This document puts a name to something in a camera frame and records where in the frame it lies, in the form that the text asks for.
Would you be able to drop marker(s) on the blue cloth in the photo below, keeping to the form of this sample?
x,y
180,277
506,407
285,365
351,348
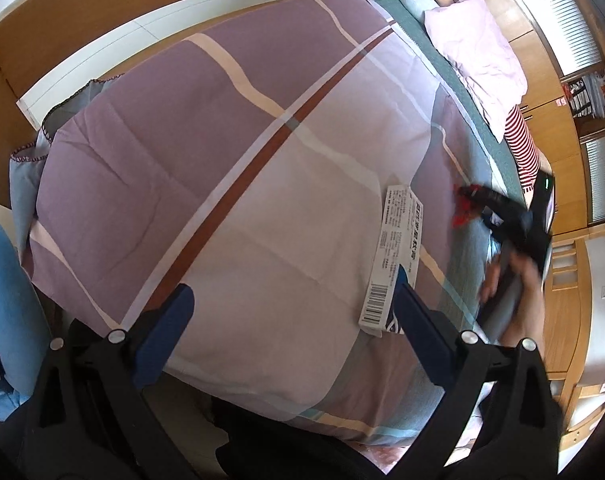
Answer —
x,y
10,310

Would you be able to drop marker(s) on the white barcode label strip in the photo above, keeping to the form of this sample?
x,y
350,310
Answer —
x,y
392,240

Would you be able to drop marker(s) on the red wrapper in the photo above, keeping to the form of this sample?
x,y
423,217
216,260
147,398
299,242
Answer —
x,y
463,215

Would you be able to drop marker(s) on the red striped pillow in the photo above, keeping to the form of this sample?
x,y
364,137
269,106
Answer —
x,y
522,140

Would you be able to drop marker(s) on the white bed side board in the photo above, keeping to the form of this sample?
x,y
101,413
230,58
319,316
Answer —
x,y
132,40

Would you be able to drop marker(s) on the purple plaid quilt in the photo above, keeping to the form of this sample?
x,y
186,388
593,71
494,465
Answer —
x,y
232,185

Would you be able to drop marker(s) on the pink pillow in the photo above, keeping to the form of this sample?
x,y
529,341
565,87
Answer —
x,y
477,60

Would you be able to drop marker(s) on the bookshelf with books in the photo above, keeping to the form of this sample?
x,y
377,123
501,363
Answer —
x,y
589,95

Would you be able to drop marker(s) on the grey blue stitched blanket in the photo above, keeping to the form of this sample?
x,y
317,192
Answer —
x,y
27,180

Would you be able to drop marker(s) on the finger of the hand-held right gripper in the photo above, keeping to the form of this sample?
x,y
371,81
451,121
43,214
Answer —
x,y
489,200
497,225

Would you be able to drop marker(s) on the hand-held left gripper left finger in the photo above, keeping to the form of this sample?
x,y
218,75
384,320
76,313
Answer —
x,y
167,330

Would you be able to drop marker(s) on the person's right forearm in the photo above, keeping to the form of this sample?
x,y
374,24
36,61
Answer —
x,y
524,330

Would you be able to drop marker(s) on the wooden footboard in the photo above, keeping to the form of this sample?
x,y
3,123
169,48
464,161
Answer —
x,y
582,310

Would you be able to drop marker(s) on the frosted glass window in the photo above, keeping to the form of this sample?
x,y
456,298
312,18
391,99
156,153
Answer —
x,y
604,180
557,5

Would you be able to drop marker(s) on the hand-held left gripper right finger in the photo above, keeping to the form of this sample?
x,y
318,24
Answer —
x,y
422,322

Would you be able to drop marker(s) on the person's right hand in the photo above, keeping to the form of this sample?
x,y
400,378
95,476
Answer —
x,y
529,285

